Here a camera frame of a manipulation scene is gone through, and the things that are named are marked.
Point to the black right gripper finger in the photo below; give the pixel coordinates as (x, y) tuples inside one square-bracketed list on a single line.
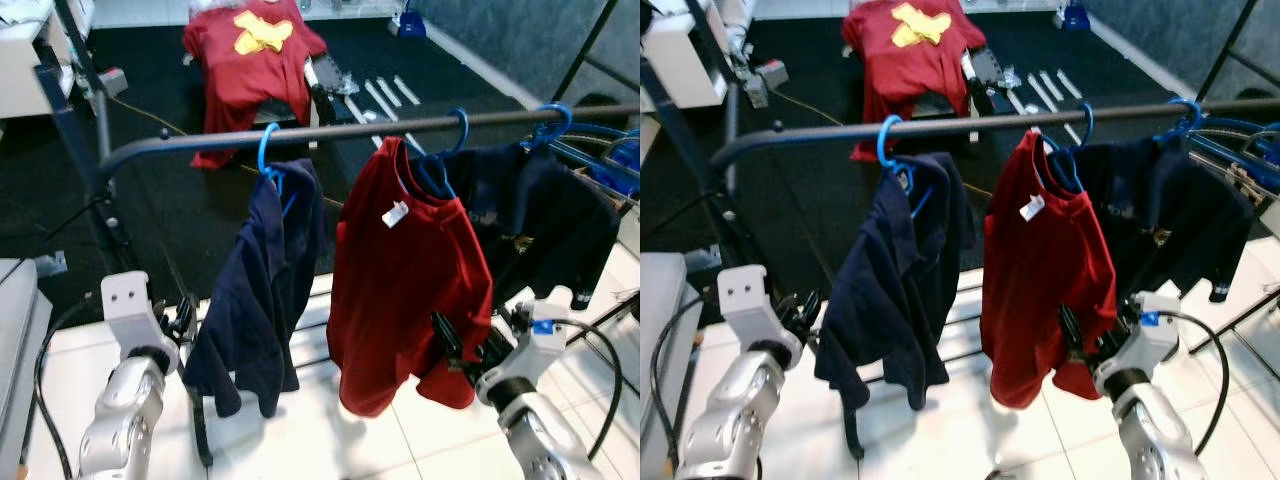
[(447, 345), (1072, 332)]

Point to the navy t-shirt with gold logo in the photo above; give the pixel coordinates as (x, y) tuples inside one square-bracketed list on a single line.
[(1170, 210), (540, 220)]

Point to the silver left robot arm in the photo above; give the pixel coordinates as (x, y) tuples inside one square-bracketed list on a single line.
[(120, 420), (730, 420)]

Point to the red t-shirt with white tag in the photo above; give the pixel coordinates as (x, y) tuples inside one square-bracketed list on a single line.
[(1040, 290), (400, 290)]

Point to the plain dark navy t-shirt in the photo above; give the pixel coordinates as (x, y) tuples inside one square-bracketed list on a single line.
[(895, 290), (260, 290)]

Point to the black metal clothes rack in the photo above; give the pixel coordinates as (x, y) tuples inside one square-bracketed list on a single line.
[(980, 126), (330, 131)]

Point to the red t-shirt with yellow print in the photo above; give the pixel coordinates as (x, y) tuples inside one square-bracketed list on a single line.
[(905, 80), (250, 80)]

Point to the white cabinet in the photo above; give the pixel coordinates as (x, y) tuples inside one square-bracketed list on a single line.
[(680, 60), (25, 70)]

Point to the small blue bag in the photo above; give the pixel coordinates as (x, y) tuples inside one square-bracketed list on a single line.
[(1075, 18), (411, 25)]

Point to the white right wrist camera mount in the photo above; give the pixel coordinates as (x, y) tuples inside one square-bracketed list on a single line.
[(540, 345), (1140, 345)]

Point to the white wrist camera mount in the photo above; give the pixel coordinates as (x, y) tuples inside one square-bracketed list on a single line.
[(750, 295), (130, 300), (1140, 345), (540, 345)]

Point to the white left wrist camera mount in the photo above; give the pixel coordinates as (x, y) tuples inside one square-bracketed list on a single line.
[(130, 300), (750, 295)]

